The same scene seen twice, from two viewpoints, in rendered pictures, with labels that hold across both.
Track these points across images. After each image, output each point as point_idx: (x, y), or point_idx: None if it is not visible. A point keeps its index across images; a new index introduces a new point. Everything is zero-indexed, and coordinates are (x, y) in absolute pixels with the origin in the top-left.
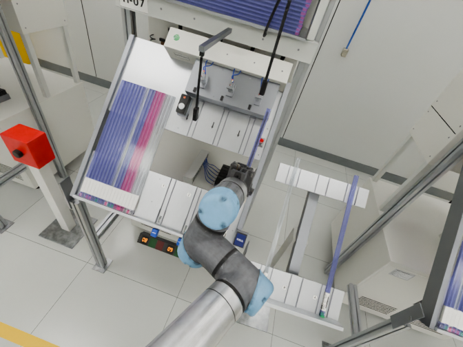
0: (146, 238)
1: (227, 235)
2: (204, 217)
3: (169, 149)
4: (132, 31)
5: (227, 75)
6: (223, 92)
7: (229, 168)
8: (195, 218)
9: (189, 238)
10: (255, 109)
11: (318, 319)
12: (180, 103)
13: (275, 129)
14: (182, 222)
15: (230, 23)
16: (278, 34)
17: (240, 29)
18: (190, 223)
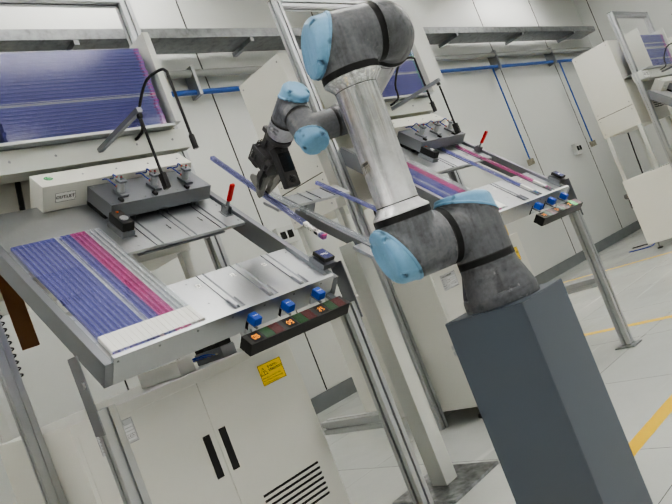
0: (255, 334)
1: (310, 272)
2: (296, 92)
3: None
4: None
5: (135, 181)
6: (149, 190)
7: (255, 147)
8: (290, 113)
9: (303, 119)
10: (193, 186)
11: None
12: (120, 216)
13: (223, 199)
14: (264, 293)
15: (97, 143)
16: (175, 94)
17: (111, 145)
18: (270, 288)
